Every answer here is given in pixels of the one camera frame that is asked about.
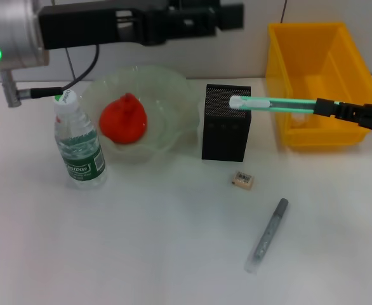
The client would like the silver plug gripper cable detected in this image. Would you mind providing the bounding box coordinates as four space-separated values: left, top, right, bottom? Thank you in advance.
0 44 100 109

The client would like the clear green label water bottle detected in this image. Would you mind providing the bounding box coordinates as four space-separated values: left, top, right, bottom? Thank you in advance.
53 88 108 191

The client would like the grey marker pen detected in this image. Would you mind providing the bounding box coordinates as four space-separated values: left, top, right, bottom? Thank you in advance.
244 198 290 276

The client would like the mint green utility knife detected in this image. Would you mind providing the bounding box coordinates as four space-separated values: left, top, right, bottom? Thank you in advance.
229 95 319 114

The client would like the pale green glass bowl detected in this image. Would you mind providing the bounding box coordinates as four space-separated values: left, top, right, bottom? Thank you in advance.
79 65 199 165

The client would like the yellow plastic storage bin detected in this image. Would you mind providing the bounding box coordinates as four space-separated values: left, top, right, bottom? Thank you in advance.
265 21 372 152

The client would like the white paper ball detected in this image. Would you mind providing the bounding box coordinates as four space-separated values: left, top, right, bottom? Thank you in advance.
290 112 310 128

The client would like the black mesh pen holder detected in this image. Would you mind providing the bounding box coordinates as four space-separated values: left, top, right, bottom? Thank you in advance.
201 83 253 163

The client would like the beige eraser with barcode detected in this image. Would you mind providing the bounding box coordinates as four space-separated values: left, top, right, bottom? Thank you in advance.
227 170 256 191

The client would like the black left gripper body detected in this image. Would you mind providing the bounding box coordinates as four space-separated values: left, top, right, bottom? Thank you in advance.
37 0 176 51

